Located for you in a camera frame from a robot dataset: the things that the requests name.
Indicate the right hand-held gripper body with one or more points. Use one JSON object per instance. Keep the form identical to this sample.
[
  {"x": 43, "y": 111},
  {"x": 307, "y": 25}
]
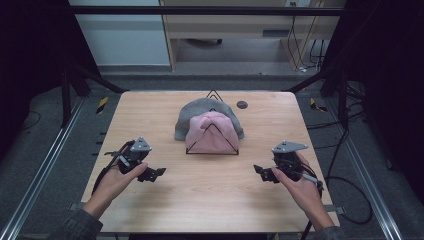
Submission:
[{"x": 288, "y": 163}]

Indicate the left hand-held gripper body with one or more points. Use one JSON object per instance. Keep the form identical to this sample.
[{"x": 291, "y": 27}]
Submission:
[{"x": 133, "y": 158}]

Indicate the pink knit beanie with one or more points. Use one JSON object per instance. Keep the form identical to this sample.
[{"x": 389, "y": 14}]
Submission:
[{"x": 213, "y": 133}]

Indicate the gray knit beanie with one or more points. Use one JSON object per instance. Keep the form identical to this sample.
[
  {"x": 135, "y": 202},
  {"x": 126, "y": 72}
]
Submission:
[{"x": 200, "y": 106}]

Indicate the person's right hand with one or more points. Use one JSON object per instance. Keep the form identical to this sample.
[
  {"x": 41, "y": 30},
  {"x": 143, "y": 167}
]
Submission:
[{"x": 303, "y": 193}]

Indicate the person's left hand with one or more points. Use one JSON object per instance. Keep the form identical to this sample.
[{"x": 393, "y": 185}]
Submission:
[{"x": 110, "y": 188}]

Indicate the yellow black striped tape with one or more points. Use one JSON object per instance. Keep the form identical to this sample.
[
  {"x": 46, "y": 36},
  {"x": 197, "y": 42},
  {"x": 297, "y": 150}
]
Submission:
[
  {"x": 315, "y": 105},
  {"x": 102, "y": 104}
]

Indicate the gray round table grommet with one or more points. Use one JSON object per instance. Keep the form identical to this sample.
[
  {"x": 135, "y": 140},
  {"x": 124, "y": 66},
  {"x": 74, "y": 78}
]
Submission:
[{"x": 242, "y": 104}]

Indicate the white cabinet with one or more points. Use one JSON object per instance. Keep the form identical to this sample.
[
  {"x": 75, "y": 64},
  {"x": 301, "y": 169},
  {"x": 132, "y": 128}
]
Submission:
[{"x": 120, "y": 36}]

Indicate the black curtain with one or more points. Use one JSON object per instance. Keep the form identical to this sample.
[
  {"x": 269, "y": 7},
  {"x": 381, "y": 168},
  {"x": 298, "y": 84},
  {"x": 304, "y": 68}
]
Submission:
[
  {"x": 30, "y": 66},
  {"x": 390, "y": 83}
]

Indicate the gray metal table bracket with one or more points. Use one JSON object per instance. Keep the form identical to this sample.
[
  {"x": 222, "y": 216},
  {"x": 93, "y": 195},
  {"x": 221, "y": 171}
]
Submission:
[
  {"x": 75, "y": 206},
  {"x": 335, "y": 209}
]

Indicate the aluminium floor rail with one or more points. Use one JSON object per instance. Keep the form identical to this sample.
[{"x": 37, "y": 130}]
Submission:
[
  {"x": 363, "y": 180},
  {"x": 43, "y": 166}
]

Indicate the black frame strut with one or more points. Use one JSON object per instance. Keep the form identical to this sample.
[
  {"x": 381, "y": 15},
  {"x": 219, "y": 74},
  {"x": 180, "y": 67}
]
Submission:
[
  {"x": 342, "y": 100},
  {"x": 66, "y": 100}
]

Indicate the black horizontal frame bar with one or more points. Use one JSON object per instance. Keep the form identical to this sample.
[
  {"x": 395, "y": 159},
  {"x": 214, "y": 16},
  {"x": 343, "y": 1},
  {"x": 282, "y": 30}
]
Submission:
[{"x": 200, "y": 10}]

